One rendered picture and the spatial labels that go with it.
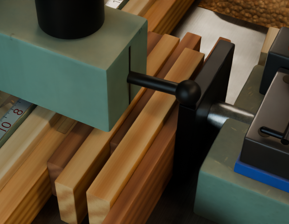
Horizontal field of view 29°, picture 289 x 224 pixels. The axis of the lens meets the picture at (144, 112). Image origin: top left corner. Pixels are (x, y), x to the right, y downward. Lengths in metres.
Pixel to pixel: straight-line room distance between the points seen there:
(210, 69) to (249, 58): 0.17
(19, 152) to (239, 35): 0.30
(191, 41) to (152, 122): 0.13
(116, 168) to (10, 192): 0.09
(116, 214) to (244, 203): 0.10
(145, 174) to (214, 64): 0.11
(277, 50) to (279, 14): 0.20
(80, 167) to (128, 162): 0.04
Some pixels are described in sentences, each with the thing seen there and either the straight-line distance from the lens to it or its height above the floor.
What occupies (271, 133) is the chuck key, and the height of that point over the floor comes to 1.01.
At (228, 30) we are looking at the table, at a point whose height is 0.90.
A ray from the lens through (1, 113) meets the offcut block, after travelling 0.66.
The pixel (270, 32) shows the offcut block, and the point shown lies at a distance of 0.60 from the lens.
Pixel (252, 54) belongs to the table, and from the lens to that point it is 0.63.
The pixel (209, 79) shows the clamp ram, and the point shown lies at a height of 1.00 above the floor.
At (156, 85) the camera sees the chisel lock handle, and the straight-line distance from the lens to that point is 0.43.
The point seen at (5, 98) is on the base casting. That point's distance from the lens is 0.72.
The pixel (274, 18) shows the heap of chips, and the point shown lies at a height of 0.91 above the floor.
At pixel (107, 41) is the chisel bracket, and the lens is 0.42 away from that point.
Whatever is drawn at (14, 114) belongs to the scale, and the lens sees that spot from 0.48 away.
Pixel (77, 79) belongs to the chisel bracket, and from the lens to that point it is 0.42.
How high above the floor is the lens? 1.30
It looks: 47 degrees down
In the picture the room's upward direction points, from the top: 1 degrees clockwise
